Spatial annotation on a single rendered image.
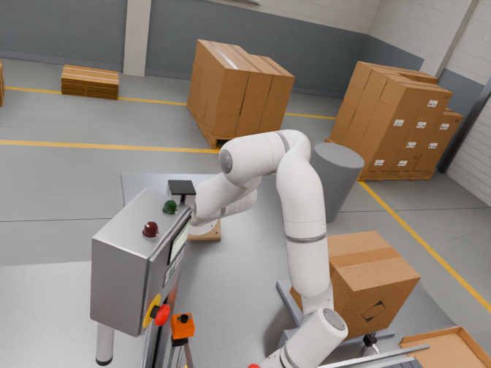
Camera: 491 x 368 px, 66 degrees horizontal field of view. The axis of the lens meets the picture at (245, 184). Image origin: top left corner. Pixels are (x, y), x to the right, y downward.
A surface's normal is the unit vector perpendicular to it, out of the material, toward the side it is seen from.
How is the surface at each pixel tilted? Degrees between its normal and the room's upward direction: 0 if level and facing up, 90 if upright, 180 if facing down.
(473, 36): 90
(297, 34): 90
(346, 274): 0
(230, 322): 0
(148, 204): 0
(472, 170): 90
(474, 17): 90
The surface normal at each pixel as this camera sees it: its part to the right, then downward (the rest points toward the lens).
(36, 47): 0.33, 0.55
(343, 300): -0.89, 0.04
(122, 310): -0.26, 0.45
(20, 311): 0.22, -0.83
